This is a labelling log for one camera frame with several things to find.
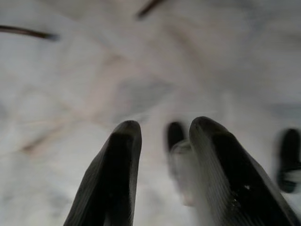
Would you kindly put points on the dark thin furniture leg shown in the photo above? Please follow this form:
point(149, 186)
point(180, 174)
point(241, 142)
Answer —
point(148, 7)
point(28, 32)

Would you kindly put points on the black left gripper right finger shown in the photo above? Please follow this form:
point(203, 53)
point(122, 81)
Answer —
point(237, 179)

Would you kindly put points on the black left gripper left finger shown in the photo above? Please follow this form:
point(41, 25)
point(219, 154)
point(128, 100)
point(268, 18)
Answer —
point(113, 174)

